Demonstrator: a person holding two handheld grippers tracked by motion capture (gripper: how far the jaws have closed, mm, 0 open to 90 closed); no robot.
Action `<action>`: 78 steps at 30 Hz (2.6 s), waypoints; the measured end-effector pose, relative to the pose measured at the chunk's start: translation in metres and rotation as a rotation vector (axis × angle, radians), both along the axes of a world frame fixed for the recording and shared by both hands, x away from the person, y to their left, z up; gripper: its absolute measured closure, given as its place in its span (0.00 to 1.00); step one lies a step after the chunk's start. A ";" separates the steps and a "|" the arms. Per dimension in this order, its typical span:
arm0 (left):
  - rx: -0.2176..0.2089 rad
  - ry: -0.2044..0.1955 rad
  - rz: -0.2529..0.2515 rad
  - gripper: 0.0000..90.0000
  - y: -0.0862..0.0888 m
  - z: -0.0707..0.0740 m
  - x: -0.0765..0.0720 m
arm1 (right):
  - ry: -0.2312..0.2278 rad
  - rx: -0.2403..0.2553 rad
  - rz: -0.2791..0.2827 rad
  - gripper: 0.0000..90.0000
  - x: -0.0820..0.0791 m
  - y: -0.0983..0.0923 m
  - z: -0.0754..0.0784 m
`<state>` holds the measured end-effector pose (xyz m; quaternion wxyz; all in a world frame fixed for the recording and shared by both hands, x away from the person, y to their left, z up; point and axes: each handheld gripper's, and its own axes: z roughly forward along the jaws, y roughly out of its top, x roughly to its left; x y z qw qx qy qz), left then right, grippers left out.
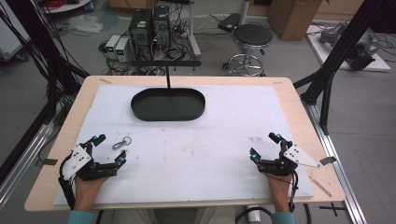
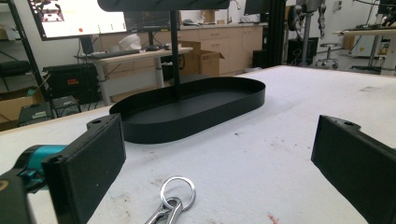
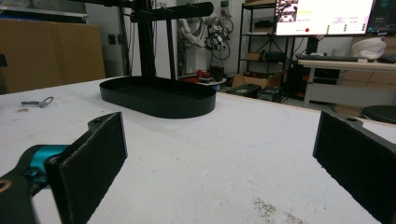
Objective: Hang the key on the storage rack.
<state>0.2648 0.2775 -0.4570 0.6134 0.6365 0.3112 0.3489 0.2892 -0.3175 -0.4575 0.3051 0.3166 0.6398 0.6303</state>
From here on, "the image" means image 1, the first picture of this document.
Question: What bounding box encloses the white table leg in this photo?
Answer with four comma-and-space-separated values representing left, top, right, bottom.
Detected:
186, 0, 203, 58

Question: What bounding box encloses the black flat box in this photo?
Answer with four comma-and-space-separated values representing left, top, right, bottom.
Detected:
217, 12, 241, 33

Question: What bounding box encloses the white round table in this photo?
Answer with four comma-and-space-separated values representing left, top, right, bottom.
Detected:
39, 0, 93, 14

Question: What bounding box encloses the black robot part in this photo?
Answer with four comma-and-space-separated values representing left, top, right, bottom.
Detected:
346, 39, 380, 72

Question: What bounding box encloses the black computer tower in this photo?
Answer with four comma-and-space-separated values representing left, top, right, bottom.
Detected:
151, 6, 172, 49
128, 8, 154, 61

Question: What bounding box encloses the black metal frame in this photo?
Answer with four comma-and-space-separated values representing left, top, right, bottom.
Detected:
0, 0, 92, 185
293, 0, 396, 135

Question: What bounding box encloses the person's right hand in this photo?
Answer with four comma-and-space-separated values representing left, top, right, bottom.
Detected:
267, 174, 294, 214

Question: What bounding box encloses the aluminium rail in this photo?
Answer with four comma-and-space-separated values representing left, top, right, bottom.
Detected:
303, 100, 369, 224
0, 121, 56, 208

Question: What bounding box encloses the white board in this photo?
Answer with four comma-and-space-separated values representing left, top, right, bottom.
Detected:
305, 24, 392, 73

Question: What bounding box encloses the white cylinder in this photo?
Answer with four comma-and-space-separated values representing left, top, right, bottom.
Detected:
245, 204, 262, 224

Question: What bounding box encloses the black oval tray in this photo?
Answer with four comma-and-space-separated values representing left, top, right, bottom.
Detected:
130, 87, 206, 122

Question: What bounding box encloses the black round stool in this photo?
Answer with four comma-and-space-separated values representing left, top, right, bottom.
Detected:
222, 23, 275, 77

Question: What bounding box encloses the white power supply box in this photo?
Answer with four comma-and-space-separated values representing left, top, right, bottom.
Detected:
105, 34, 121, 54
114, 37, 131, 63

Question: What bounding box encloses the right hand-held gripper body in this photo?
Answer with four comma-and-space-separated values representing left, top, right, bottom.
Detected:
257, 141, 322, 177

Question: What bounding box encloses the grey case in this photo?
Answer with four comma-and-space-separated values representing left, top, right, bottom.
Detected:
0, 0, 31, 63

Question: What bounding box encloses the cardboard box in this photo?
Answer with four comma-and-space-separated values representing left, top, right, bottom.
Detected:
267, 0, 323, 42

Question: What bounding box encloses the black cable loop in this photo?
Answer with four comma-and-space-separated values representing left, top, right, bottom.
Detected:
234, 205, 274, 224

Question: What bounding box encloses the black tape cross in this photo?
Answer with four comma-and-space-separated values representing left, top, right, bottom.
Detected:
318, 202, 347, 217

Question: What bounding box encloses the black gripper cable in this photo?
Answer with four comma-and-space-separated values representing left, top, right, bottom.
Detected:
57, 154, 78, 210
288, 170, 300, 215

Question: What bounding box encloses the person's left hand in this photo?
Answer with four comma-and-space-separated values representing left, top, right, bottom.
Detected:
73, 175, 110, 212

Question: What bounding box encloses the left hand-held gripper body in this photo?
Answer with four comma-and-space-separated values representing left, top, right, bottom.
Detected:
63, 144, 121, 182

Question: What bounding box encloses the white foam mat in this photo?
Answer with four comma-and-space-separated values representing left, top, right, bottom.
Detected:
52, 84, 315, 206

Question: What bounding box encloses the grey robot part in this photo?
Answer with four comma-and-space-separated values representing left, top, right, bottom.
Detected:
318, 21, 347, 48

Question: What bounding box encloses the clear plastic bag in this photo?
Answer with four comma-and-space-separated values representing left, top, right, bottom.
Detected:
66, 14, 104, 35

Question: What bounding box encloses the metal keychain with clasp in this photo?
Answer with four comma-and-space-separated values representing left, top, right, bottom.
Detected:
112, 135, 133, 150

